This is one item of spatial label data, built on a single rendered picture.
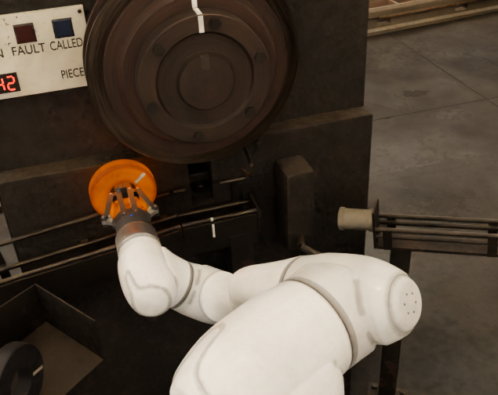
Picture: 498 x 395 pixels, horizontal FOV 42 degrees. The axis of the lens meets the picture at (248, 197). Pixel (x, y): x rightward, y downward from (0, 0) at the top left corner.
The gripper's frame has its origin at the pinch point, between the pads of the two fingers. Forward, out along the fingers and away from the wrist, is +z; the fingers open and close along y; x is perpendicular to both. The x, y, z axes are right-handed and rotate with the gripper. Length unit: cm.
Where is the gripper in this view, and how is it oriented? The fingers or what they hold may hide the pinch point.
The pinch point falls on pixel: (121, 184)
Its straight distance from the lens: 155.8
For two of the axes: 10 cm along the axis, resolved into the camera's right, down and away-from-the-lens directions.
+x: -0.4, -8.1, -5.9
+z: -3.0, -5.5, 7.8
